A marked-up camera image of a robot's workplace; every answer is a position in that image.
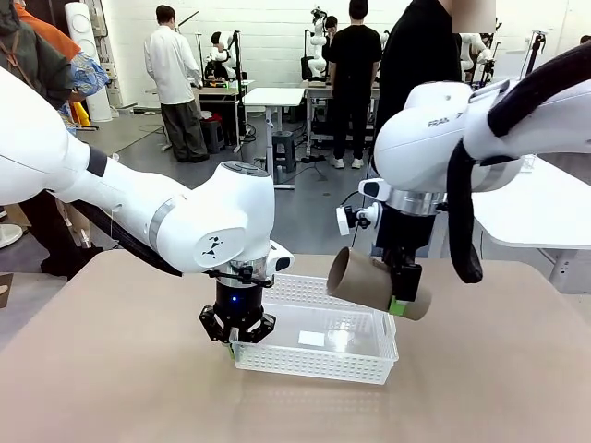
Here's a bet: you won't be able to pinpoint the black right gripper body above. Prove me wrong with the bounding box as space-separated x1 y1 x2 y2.
375 212 438 267

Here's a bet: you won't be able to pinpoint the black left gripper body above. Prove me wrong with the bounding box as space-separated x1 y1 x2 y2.
212 275 268 325

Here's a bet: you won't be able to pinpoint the brown paper cup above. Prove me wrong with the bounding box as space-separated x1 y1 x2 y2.
326 246 433 322

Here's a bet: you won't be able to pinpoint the white perforated plastic basket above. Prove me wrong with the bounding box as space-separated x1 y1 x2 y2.
229 272 400 386

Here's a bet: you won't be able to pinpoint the white side table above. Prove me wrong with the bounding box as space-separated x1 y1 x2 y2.
470 154 591 294

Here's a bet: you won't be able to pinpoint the grey plastic stool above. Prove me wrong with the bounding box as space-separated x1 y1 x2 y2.
271 130 297 174

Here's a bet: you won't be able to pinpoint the dark plastic stool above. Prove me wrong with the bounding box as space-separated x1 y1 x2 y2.
200 118 226 154

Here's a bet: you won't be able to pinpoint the grey metal workbench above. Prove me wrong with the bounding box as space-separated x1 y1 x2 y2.
302 80 382 149

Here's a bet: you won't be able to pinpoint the person black tee black trousers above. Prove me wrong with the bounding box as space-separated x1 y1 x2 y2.
328 0 383 170

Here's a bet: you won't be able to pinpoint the person black polo blue jeans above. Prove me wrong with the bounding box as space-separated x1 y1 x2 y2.
368 0 498 186

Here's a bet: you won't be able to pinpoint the white standing desk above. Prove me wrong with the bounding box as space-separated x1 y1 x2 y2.
242 86 306 190

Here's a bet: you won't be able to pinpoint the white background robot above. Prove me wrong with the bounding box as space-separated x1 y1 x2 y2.
202 30 244 82
302 6 333 82

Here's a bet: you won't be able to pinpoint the wooden top workbench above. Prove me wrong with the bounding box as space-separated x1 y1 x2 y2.
193 78 256 149

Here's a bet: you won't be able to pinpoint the brown board piece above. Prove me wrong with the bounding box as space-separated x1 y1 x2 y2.
0 272 15 309

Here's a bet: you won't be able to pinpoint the person in black top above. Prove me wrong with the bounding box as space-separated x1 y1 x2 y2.
322 16 339 47

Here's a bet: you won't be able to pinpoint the white round stand base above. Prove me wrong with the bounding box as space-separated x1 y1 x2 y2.
0 223 24 249

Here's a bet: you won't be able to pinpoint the person in white shirt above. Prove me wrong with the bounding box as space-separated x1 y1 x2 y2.
143 4 210 163

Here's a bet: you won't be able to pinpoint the mannequin orange and blue clothes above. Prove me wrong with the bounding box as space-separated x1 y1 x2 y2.
13 0 112 250

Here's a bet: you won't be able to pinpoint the figure in green puffer jacket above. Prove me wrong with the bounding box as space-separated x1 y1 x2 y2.
0 0 105 278

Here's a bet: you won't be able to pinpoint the tall white tower appliance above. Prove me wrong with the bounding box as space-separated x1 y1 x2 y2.
64 2 114 124

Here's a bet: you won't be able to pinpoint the black right arm cable sleeve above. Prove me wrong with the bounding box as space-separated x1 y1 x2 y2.
446 40 591 285

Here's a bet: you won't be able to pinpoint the black arm cable sleeve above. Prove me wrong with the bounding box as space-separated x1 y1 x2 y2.
68 198 184 278
446 40 591 285

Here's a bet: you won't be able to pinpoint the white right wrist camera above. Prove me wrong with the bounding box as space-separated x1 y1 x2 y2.
335 204 384 237

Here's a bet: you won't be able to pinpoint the black left arm cable sleeve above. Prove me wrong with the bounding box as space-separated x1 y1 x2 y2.
68 198 184 278

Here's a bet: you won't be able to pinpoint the black camera tripod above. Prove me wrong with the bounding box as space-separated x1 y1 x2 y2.
519 30 549 79

